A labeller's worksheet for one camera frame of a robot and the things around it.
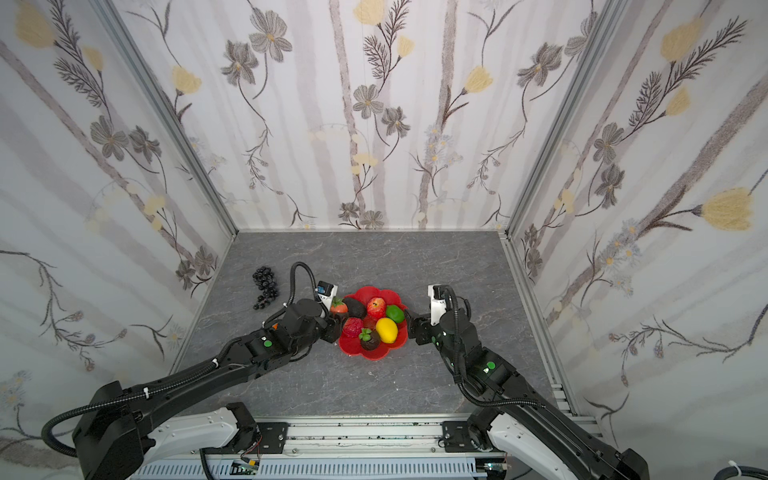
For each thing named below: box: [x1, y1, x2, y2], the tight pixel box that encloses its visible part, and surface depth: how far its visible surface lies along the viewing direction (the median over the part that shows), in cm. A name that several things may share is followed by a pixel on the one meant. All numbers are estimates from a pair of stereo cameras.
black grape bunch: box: [252, 266, 279, 310], surface depth 100 cm
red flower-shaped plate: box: [338, 286, 408, 360], surface depth 90 cm
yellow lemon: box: [376, 317, 399, 344], surface depth 90 cm
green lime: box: [386, 304, 405, 323], surface depth 93 cm
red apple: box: [367, 297, 386, 320], surface depth 95 cm
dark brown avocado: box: [359, 328, 380, 351], surface depth 88 cm
